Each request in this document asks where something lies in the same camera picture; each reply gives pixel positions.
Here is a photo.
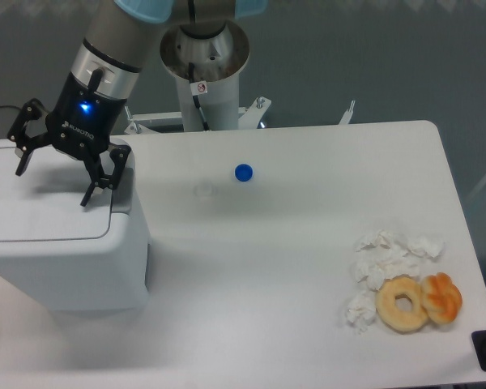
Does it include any crumpled white tissue lower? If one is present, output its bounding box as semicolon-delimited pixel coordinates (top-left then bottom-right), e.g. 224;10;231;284
345;290;377;334

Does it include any blue bottle cap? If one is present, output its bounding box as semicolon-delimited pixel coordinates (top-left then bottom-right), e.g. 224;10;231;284
234;164;254;182

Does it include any orange glazed twisted pastry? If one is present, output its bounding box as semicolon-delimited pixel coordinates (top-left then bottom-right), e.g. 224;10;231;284
420;272;463;325

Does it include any plain ring donut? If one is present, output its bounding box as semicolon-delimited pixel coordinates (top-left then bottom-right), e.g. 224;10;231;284
375;276;428;333

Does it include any white trash can lid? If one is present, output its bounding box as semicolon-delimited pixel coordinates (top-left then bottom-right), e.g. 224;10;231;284
0;139;113;242

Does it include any crumpled white tissue upper right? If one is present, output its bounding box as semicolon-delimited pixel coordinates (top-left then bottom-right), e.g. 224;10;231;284
407;235;446;259

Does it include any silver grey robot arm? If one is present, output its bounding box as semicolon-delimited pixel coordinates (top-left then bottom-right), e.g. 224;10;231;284
7;1;267;206

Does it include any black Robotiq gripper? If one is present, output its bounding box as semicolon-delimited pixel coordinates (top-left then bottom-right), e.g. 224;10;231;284
7;72;131;207

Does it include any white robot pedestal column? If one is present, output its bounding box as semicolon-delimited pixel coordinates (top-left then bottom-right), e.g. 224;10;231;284
160;20;249;132

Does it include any grey trash can latch button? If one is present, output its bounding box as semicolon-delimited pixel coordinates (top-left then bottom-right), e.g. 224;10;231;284
111;168;134;215

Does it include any white trash can body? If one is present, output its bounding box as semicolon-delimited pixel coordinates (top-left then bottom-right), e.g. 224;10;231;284
0;137;153;312

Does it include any crumpled white tissue large middle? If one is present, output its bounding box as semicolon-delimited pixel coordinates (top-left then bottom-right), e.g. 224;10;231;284
352;229;420;291

